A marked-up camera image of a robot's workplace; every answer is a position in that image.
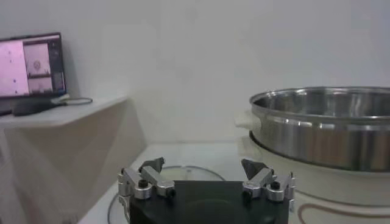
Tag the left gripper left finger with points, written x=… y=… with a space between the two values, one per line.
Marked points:
x=152 y=178

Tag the cream electric cooker base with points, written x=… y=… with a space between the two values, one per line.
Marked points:
x=335 y=188

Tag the stainless steel steamer basket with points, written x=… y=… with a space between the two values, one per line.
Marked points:
x=320 y=143

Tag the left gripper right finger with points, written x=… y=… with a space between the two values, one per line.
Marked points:
x=262 y=179

